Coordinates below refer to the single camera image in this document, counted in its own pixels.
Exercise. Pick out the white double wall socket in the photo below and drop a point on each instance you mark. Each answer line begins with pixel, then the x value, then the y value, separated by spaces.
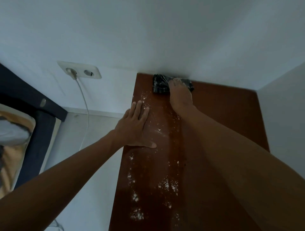
pixel 89 71

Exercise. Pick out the white powder spill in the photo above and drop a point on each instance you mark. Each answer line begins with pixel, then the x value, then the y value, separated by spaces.
pixel 166 184

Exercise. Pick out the person's left little finger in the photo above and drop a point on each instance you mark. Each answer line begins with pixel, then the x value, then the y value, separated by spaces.
pixel 125 114

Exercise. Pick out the patterned pillow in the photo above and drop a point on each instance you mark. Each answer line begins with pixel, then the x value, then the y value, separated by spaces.
pixel 14 138

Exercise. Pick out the dark blue bed frame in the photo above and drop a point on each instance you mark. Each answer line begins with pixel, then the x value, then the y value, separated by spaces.
pixel 35 133

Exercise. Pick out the white power plug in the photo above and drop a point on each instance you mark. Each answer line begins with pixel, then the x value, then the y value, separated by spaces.
pixel 72 72

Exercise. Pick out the person's left hand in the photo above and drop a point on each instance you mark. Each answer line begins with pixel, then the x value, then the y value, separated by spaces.
pixel 130 129

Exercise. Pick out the dark cleaning cloth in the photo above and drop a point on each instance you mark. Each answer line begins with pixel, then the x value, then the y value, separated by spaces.
pixel 160 84

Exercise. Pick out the person's right hand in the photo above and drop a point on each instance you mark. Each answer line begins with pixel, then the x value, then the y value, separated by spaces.
pixel 180 98

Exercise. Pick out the person's right forearm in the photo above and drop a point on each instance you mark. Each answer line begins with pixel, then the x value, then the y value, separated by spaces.
pixel 238 166

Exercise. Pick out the person's left middle finger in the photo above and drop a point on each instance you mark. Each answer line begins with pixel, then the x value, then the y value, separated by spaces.
pixel 138 109

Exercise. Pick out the person's left forearm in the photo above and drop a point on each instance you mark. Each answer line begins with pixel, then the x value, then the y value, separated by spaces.
pixel 59 180

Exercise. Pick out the person's left thumb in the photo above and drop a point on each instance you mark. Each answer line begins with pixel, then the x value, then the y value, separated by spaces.
pixel 147 144

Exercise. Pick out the person's right fingers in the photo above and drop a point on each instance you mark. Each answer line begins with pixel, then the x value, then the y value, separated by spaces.
pixel 178 84

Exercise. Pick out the round metal stud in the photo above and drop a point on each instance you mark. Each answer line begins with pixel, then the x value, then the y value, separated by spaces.
pixel 43 102

